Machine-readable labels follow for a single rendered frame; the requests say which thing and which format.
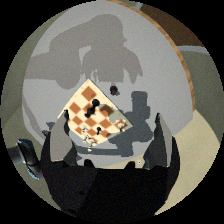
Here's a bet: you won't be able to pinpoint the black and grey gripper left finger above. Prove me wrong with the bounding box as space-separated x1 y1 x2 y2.
40 109 78 196

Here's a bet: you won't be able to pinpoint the brown and cream chessboard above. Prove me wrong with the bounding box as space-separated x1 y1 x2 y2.
58 79 133 146

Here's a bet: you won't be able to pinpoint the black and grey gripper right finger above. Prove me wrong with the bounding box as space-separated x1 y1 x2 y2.
142 113 180 201

